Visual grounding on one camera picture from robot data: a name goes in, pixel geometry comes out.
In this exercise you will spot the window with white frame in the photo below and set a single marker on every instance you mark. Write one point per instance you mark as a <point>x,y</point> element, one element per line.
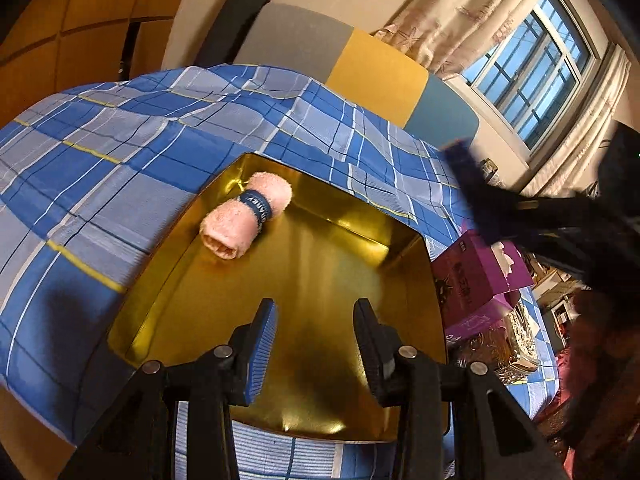
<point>535,65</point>

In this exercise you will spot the pink towel blue band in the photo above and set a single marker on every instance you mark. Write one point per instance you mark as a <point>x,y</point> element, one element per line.
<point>225,225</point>

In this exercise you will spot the grey yellow teal padded headboard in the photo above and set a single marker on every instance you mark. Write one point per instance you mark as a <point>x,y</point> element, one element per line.
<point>300,40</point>

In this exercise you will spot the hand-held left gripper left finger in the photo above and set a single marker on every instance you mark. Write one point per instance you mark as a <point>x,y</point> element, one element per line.
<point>260,355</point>

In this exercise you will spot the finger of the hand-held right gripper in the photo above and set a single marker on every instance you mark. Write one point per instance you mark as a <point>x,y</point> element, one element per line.
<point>475,185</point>

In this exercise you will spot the ornate silver box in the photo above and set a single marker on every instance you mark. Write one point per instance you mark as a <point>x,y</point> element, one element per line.
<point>515,345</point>

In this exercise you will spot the beige patterned curtain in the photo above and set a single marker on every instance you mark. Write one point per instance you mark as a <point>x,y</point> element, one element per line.
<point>450,5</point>
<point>590,125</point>

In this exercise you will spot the dark red patterned cloth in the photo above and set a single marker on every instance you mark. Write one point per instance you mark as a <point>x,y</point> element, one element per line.
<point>600,370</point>

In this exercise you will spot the blue plaid bedsheet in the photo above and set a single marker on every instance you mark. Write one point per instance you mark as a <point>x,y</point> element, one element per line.
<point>100,160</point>

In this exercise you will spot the purple tissue box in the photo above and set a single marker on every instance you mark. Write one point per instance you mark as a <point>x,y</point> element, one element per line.
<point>465,280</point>

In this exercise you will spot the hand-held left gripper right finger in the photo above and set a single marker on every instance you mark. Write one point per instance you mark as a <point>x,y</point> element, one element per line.
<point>367,350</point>

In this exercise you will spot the gold metal tray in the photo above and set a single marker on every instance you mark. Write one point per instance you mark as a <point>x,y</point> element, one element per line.
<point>310,270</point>

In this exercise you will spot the wooden wardrobe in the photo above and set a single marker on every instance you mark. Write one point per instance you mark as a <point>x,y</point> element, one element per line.
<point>75,10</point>

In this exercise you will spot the black cushion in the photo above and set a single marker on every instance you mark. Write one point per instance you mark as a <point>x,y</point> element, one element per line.
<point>235,20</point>

